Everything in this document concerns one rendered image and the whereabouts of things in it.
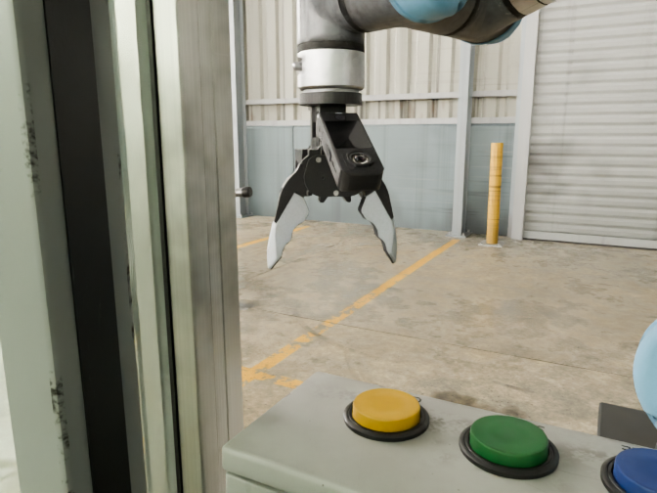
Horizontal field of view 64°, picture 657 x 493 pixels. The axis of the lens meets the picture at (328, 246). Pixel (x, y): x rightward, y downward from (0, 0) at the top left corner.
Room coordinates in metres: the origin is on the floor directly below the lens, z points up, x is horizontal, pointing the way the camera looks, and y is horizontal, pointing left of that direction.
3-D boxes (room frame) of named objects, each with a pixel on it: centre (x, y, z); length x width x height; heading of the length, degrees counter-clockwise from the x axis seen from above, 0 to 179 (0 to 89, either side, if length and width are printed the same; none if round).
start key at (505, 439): (0.26, -0.10, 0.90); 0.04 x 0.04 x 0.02
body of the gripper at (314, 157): (0.63, 0.00, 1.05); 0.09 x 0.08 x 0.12; 11
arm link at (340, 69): (0.62, 0.00, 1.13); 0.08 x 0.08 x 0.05
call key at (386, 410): (0.29, -0.03, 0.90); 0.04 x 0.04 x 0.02
